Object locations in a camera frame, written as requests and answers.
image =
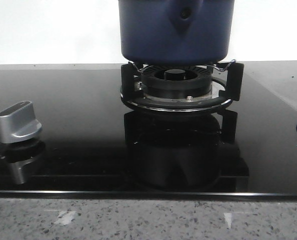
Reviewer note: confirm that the wire pot reducer stand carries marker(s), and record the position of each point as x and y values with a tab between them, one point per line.
219	66

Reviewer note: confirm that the black glass gas hob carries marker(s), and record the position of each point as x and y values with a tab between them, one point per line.
93	146

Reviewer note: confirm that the black burner head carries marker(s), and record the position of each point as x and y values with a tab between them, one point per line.
176	82

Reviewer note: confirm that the blue cooking pot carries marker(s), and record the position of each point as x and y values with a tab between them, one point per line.
175	32

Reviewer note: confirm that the silver stove knob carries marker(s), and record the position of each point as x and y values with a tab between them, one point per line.
18	123

